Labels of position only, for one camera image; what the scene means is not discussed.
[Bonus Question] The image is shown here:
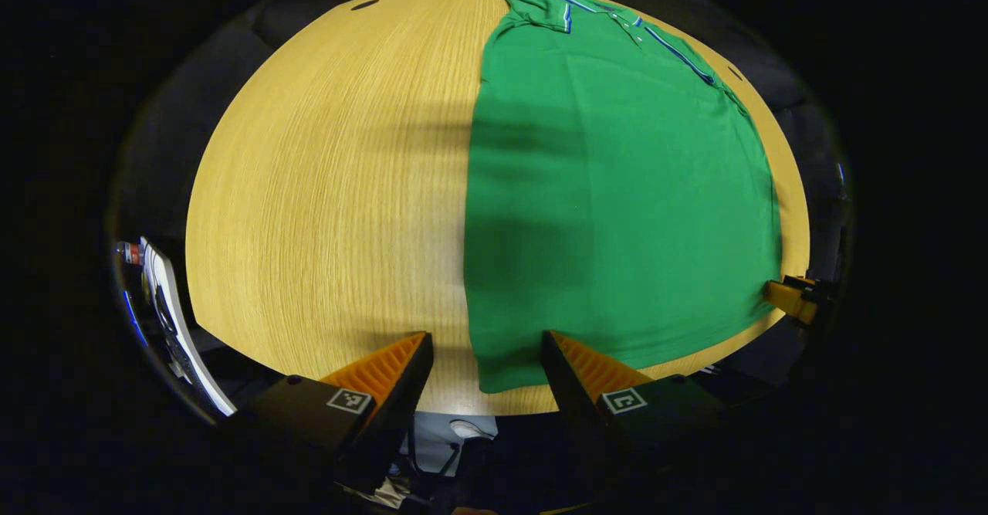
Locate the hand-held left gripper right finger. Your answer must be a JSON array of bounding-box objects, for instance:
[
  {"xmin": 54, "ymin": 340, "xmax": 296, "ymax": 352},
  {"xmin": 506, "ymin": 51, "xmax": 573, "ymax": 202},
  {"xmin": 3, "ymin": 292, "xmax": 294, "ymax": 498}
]
[{"xmin": 540, "ymin": 329, "xmax": 743, "ymax": 502}]

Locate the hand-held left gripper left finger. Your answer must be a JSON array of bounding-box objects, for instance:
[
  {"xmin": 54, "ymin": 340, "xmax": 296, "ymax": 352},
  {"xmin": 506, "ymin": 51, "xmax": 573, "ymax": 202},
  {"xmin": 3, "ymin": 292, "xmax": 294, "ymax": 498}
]
[{"xmin": 228, "ymin": 331, "xmax": 435, "ymax": 496}]

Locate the green T-shirt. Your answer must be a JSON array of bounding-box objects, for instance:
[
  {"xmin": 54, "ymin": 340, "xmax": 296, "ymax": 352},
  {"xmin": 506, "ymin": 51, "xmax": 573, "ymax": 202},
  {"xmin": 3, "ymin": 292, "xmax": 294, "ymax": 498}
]
[{"xmin": 462, "ymin": 0, "xmax": 783, "ymax": 395}]

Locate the white shoe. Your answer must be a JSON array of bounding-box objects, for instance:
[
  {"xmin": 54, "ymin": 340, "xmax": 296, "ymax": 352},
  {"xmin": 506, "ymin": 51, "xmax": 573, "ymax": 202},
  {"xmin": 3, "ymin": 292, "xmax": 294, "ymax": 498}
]
[{"xmin": 450, "ymin": 419, "xmax": 496, "ymax": 442}]

